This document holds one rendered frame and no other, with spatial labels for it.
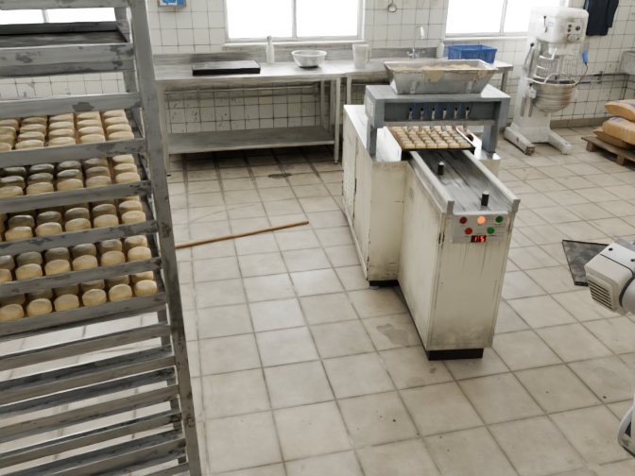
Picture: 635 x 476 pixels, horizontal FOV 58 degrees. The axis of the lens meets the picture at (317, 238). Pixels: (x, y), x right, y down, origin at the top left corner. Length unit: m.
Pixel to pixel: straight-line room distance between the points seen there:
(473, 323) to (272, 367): 1.01
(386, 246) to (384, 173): 0.45
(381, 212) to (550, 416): 1.35
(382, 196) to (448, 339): 0.87
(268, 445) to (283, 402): 0.26
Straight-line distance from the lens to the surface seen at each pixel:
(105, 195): 1.23
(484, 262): 2.73
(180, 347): 1.39
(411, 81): 3.11
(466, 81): 3.19
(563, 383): 3.07
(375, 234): 3.31
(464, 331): 2.92
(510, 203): 2.63
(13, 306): 1.42
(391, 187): 3.20
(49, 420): 1.52
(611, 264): 1.40
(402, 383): 2.85
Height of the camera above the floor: 1.85
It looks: 27 degrees down
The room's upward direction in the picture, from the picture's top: straight up
